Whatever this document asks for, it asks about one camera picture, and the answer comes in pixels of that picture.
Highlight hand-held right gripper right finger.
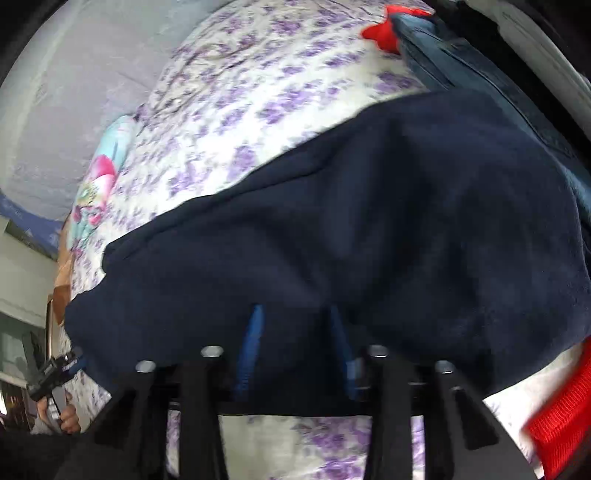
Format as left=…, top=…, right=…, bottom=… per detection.
left=327, top=306, right=536, bottom=480

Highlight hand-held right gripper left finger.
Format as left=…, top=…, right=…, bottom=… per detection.
left=55, top=304, right=267, bottom=480

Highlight navy blue pants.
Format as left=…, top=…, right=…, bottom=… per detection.
left=65, top=88, right=591, bottom=416

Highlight person's left hand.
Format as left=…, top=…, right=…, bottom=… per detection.
left=37, top=391, right=82, bottom=435

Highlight brown patterned pillow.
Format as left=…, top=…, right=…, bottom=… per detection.
left=52, top=222, right=78, bottom=326

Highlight blue printed cloth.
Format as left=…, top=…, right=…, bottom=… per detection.
left=0, top=191, right=64, bottom=256

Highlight red knit cloth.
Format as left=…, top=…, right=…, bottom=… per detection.
left=526, top=340, right=591, bottom=480

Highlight floral turquoise pillow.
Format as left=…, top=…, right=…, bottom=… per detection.
left=65, top=115, right=137, bottom=259

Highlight purple floral bedsheet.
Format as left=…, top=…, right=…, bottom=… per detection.
left=58, top=0, right=578, bottom=480

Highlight blue denim jeans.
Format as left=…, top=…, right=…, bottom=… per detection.
left=392, top=11, right=591, bottom=206

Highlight red garment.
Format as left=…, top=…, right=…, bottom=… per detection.
left=361, top=6, right=430, bottom=51

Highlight grey sweatshirt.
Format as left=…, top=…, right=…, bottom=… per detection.
left=462, top=0, right=591, bottom=95

